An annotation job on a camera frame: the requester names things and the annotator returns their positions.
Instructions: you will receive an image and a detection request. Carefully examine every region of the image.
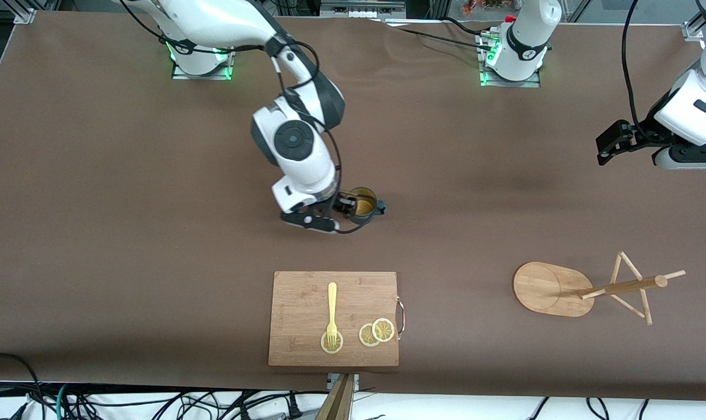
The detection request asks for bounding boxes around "wooden mug rack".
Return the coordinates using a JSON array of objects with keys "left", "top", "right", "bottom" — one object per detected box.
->
[{"left": 512, "top": 251, "right": 687, "bottom": 326}]

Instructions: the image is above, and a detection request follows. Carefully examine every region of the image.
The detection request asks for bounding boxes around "dark teal mug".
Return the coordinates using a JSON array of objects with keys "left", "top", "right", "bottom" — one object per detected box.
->
[{"left": 348, "top": 187, "right": 387, "bottom": 226}]

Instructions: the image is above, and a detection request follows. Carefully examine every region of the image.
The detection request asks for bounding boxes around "wooden post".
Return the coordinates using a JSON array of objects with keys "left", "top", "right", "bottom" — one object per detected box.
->
[{"left": 314, "top": 373, "right": 355, "bottom": 420}]

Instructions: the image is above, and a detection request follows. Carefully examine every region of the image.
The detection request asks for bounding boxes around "lemon slice under fork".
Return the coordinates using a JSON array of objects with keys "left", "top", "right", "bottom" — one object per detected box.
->
[{"left": 320, "top": 330, "right": 344, "bottom": 355}]

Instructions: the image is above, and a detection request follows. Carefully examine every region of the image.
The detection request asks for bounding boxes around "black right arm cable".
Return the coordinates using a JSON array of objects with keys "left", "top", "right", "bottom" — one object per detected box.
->
[{"left": 117, "top": 0, "right": 359, "bottom": 235}]

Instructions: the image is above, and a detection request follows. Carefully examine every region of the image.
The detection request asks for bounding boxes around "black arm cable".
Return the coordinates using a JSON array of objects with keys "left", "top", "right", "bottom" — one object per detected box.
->
[
  {"left": 117, "top": 0, "right": 359, "bottom": 235},
  {"left": 621, "top": 0, "right": 657, "bottom": 144}
]

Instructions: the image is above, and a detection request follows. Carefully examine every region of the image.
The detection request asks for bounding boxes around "black looping floor cable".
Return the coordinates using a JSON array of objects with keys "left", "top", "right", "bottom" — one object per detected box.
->
[{"left": 0, "top": 352, "right": 46, "bottom": 420}]

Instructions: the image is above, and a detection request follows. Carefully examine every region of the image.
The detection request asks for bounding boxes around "bamboo cutting board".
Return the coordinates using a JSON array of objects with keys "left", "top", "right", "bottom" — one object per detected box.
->
[{"left": 268, "top": 271, "right": 400, "bottom": 368}]

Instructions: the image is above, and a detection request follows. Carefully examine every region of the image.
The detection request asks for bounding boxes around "overlapping lemon slice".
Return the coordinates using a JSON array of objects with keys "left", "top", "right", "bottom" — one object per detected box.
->
[{"left": 371, "top": 317, "right": 396, "bottom": 344}]

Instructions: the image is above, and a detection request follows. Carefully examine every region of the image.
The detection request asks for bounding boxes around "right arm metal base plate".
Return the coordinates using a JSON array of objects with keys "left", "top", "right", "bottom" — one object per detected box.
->
[{"left": 171, "top": 41, "right": 235, "bottom": 81}]

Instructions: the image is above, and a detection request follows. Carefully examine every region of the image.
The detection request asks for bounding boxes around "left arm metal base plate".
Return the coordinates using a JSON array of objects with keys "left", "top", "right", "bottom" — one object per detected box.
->
[{"left": 478, "top": 30, "right": 542, "bottom": 89}]

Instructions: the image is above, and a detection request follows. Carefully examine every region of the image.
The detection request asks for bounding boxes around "black cable on table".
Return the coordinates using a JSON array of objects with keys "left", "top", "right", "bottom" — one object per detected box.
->
[{"left": 382, "top": 16, "right": 497, "bottom": 54}]

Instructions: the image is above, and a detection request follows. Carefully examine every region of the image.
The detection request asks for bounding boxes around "metal table edge bracket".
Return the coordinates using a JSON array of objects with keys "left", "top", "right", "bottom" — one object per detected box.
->
[{"left": 327, "top": 373, "right": 361, "bottom": 392}]

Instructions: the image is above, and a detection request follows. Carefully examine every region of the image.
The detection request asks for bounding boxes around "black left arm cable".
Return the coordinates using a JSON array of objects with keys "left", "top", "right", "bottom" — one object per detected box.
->
[{"left": 621, "top": 0, "right": 657, "bottom": 144}]

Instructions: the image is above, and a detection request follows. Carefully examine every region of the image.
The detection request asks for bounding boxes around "brown table cover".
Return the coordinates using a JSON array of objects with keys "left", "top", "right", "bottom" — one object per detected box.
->
[{"left": 0, "top": 10, "right": 706, "bottom": 403}]

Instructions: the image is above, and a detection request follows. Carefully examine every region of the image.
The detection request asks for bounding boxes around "teal floor cable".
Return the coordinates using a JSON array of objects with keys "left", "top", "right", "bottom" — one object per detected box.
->
[{"left": 55, "top": 383, "right": 75, "bottom": 420}]

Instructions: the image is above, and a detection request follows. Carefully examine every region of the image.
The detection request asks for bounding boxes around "grey power strip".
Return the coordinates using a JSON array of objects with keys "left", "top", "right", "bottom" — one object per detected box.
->
[{"left": 320, "top": 0, "right": 407, "bottom": 19}]

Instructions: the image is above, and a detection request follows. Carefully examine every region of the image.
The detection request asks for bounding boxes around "yellow plastic fork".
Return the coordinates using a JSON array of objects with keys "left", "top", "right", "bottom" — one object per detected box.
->
[{"left": 326, "top": 282, "right": 339, "bottom": 349}]

